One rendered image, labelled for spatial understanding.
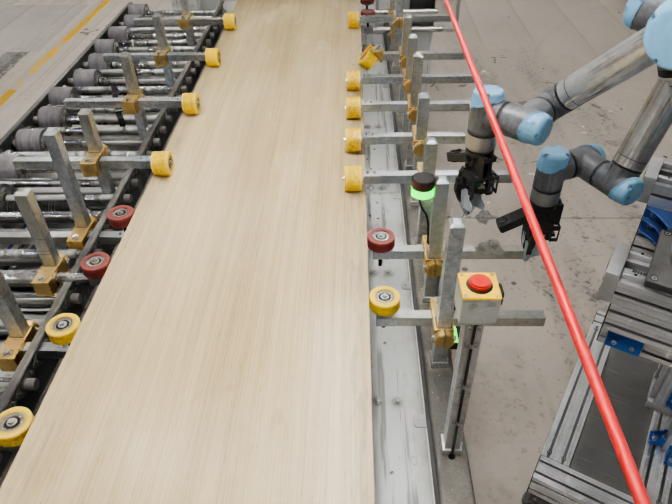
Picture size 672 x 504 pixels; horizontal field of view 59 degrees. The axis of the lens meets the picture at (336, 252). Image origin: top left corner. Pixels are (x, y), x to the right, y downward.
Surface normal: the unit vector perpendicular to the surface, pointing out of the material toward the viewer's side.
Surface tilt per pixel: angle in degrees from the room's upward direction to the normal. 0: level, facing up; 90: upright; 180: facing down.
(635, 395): 0
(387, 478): 0
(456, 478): 0
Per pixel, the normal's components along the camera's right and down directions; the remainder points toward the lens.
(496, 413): -0.02, -0.77
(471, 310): -0.02, 0.63
